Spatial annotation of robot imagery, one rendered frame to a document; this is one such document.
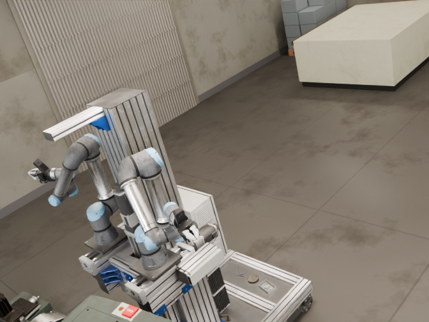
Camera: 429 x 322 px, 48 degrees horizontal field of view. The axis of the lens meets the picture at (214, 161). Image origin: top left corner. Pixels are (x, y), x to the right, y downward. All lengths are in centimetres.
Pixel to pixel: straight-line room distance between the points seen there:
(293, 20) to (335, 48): 228
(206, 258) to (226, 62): 650
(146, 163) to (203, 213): 73
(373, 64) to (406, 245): 360
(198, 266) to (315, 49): 549
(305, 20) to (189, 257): 724
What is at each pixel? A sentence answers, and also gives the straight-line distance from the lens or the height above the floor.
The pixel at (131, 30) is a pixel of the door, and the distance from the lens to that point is 759.
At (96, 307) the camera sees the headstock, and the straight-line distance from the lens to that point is 251.
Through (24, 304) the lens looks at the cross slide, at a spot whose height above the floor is 97.
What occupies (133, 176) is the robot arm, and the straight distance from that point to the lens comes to 245.
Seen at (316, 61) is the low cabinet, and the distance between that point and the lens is 783.
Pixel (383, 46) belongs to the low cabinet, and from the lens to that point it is 723.
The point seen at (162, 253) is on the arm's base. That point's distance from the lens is 272.
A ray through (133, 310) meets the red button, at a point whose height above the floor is 127.
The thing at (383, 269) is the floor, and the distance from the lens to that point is 417.
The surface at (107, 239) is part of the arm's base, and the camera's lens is 309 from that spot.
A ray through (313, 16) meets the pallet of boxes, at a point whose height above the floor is 75.
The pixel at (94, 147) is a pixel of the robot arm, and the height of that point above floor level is 173.
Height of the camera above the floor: 276
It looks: 26 degrees down
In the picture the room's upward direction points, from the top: 15 degrees counter-clockwise
